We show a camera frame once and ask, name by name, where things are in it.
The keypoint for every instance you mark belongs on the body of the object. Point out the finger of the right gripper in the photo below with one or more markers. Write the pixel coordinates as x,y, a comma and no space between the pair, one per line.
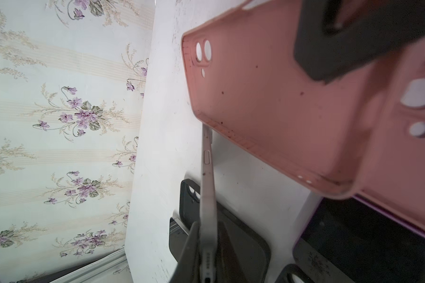
325,52

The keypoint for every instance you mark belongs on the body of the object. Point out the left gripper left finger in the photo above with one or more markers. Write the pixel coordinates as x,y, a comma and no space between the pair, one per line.
188,267

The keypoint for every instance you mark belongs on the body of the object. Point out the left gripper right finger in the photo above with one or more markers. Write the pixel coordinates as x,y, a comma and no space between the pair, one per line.
227,264

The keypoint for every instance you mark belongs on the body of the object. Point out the black phone case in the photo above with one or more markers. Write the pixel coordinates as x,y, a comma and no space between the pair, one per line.
252,250
293,274

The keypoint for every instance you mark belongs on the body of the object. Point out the black phone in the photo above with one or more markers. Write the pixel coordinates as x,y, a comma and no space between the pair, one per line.
178,234

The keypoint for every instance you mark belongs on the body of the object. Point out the pink-cased phone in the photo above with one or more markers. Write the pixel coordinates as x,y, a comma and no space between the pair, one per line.
244,83
394,174

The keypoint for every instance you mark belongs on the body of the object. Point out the purple smartphone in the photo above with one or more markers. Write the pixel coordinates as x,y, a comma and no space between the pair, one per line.
346,241

